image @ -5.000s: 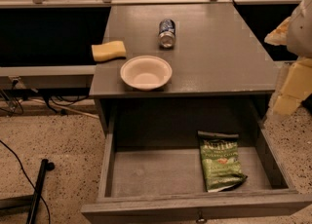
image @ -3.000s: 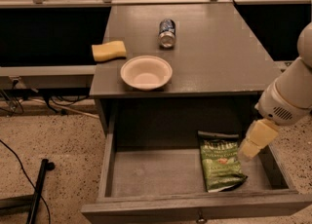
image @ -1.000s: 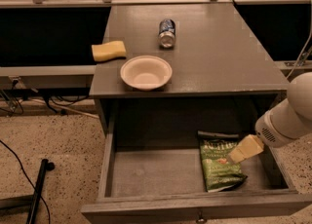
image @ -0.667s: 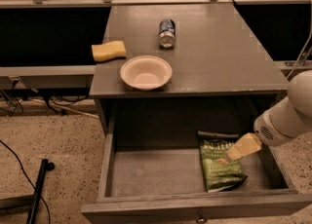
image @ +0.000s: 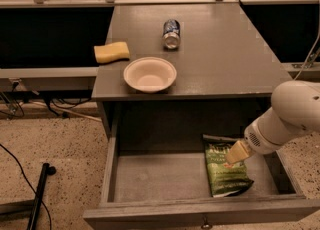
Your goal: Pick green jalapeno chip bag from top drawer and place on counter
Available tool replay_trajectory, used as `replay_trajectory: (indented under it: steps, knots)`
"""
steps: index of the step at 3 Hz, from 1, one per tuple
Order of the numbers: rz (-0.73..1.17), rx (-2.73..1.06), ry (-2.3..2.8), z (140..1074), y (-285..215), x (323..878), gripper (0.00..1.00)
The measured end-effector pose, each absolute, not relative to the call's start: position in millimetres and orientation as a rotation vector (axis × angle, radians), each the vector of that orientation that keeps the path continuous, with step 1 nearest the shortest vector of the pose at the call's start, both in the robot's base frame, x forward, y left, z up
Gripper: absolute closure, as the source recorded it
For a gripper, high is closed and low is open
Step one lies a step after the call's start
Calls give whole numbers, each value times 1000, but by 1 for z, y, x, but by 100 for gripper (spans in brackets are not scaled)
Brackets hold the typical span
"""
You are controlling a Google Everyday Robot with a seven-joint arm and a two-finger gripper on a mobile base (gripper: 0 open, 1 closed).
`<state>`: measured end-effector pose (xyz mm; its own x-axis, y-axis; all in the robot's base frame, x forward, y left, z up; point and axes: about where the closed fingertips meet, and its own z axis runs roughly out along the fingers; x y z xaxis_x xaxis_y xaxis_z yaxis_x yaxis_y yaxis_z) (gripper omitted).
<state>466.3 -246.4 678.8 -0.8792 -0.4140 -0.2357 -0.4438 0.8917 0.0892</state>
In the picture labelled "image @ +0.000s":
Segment metal drawer knob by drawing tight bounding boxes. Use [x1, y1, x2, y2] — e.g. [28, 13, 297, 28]
[201, 218, 212, 230]

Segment grey wooden cabinet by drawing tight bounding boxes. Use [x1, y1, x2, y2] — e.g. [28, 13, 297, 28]
[92, 2, 291, 134]

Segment white cable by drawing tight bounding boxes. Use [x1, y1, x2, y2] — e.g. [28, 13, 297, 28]
[293, 0, 320, 82]

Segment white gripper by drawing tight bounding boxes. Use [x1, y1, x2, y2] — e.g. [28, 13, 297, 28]
[225, 108, 290, 164]

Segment blue soda can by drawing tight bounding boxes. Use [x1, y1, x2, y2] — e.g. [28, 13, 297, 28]
[162, 19, 180, 49]

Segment yellow sponge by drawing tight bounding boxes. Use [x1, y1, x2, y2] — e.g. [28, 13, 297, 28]
[94, 42, 130, 64]

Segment grey metal shelf beam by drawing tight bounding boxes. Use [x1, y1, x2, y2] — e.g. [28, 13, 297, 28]
[0, 67, 98, 91]

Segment tangled black cables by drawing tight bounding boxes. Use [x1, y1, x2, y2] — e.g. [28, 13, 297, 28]
[0, 79, 93, 120]

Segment white paper bowl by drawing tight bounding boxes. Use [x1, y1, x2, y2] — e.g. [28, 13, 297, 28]
[123, 57, 177, 93]

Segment green jalapeno chip bag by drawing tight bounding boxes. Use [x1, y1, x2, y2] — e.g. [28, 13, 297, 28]
[202, 134, 254, 198]

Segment black floor cable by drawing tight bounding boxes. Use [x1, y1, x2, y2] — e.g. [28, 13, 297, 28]
[0, 143, 53, 230]

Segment black stand leg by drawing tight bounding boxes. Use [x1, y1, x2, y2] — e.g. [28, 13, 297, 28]
[0, 163, 56, 230]

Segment open grey wooden drawer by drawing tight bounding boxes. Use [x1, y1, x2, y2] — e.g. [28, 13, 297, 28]
[82, 106, 320, 230]

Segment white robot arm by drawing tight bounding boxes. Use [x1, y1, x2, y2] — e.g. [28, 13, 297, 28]
[225, 81, 320, 164]

